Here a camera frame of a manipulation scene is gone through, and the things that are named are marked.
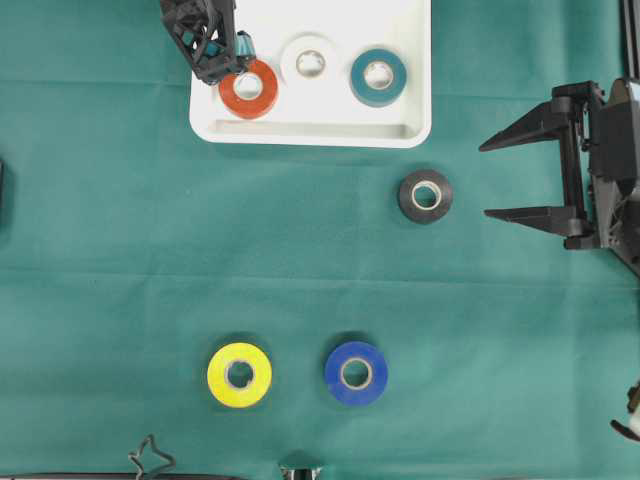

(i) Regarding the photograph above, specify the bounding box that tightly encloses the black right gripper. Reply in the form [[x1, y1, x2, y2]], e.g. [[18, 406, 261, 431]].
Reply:
[[479, 78, 639, 250]]

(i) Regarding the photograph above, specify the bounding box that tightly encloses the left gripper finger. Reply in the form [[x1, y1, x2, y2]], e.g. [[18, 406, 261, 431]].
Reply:
[[160, 0, 256, 85]]

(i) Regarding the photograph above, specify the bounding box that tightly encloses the red tape roll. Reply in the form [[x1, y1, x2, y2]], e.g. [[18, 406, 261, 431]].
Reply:
[[218, 60, 278, 120]]

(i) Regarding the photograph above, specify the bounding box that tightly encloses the white tape roll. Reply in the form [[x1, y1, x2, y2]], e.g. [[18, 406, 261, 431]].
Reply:
[[280, 33, 338, 88]]

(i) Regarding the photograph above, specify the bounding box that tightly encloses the teal green tape roll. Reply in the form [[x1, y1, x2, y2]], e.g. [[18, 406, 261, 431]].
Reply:
[[350, 48, 407, 108]]

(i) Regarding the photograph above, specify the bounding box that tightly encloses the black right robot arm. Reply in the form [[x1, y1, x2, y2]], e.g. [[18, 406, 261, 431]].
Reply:
[[479, 1, 639, 264]]

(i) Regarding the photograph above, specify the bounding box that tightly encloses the white plastic tray case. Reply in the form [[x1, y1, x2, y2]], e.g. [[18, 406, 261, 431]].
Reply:
[[189, 1, 433, 148]]

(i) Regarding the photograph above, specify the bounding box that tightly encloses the black tape roll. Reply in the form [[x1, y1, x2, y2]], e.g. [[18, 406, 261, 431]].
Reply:
[[398, 169, 454, 225]]

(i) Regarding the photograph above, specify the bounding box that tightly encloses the blue tape roll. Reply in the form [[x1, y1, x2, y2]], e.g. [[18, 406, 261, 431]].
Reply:
[[324, 341, 389, 407]]

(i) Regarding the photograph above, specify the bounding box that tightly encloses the yellow tape roll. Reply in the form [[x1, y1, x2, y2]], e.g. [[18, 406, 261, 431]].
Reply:
[[207, 342, 272, 409]]

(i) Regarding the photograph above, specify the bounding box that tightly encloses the white beige object right edge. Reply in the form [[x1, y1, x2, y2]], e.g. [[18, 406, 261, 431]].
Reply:
[[610, 383, 640, 442]]

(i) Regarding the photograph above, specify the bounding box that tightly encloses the metal clamp bottom edge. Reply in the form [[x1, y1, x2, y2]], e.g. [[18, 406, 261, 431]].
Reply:
[[279, 465, 323, 480]]

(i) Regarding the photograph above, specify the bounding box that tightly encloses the black wire star clip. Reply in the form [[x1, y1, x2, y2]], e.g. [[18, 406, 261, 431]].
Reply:
[[128, 434, 176, 479]]

